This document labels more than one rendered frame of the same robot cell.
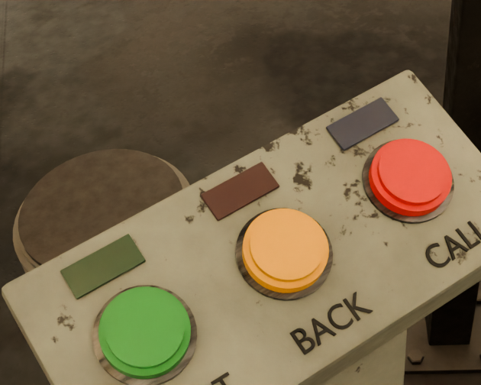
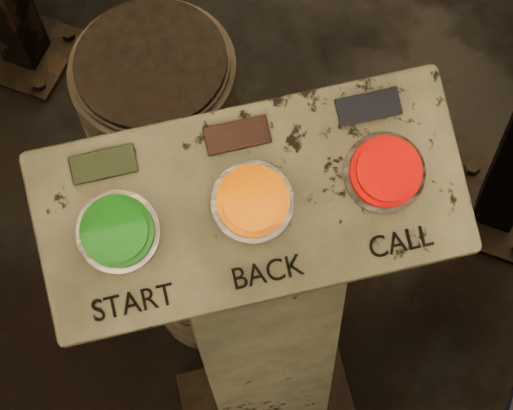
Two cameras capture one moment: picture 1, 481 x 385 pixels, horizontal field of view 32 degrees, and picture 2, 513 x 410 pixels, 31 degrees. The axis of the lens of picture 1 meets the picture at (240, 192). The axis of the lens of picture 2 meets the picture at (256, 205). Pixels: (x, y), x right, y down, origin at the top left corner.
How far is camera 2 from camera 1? 0.18 m
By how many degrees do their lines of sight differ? 21
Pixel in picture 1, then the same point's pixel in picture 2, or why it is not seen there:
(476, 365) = (505, 255)
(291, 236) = (260, 194)
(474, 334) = not seen: outside the picture
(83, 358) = (65, 233)
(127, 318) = (104, 218)
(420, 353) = not seen: hidden behind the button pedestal
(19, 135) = not seen: outside the picture
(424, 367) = not seen: hidden behind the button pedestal
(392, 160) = (374, 154)
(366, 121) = (372, 105)
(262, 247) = (232, 195)
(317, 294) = (265, 245)
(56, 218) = (108, 56)
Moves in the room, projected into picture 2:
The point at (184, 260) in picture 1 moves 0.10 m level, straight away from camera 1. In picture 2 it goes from (169, 180) to (193, 29)
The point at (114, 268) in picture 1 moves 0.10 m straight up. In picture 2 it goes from (111, 169) to (72, 68)
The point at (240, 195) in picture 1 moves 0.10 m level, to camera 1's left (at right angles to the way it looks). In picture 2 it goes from (234, 140) to (62, 107)
